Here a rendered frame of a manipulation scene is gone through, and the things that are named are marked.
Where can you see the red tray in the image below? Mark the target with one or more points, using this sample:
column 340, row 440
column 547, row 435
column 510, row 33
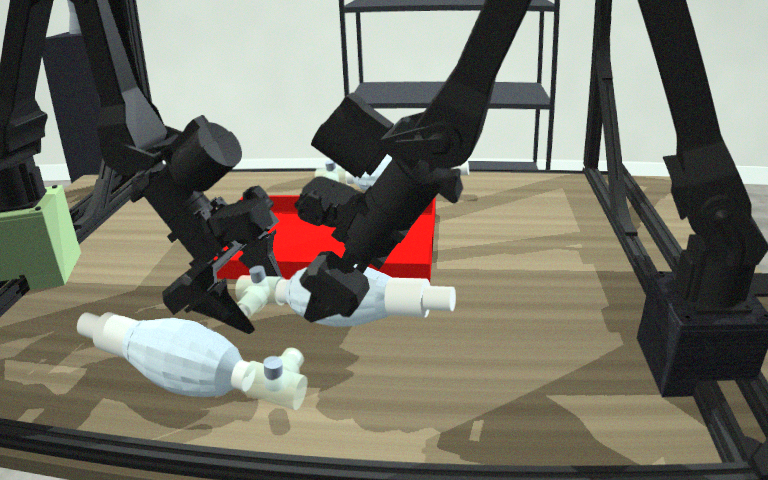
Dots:
column 297, row 243

